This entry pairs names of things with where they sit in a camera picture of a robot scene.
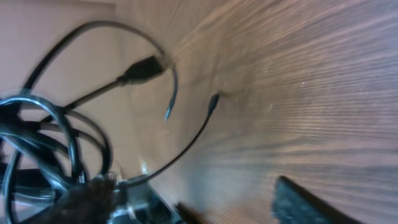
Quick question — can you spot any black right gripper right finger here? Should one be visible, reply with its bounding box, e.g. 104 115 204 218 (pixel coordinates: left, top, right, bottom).
271 175 360 224

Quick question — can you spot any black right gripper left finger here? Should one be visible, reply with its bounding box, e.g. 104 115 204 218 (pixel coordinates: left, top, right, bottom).
30 177 116 224

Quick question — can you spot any black USB cable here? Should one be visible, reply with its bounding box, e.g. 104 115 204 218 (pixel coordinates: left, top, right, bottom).
0 20 221 224

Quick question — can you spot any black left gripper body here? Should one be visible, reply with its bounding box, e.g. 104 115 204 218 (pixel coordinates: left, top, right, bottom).
108 177 203 224

